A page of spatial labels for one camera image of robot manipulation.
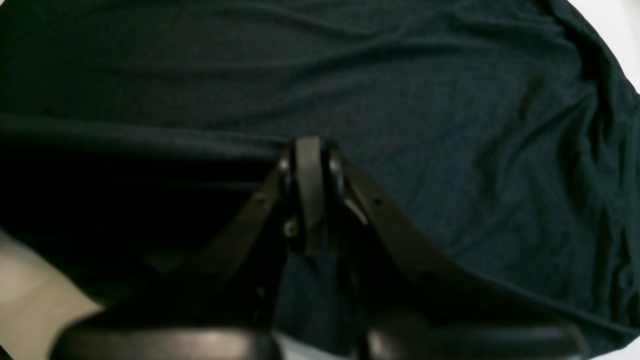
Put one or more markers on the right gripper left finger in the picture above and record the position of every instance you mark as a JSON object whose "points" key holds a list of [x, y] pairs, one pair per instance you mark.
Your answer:
{"points": [[220, 304]]}

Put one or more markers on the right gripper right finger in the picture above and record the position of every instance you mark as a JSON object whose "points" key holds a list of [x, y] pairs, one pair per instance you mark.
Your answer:
{"points": [[419, 304]]}

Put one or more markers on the black t-shirt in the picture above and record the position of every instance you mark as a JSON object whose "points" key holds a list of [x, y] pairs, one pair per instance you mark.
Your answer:
{"points": [[506, 130]]}

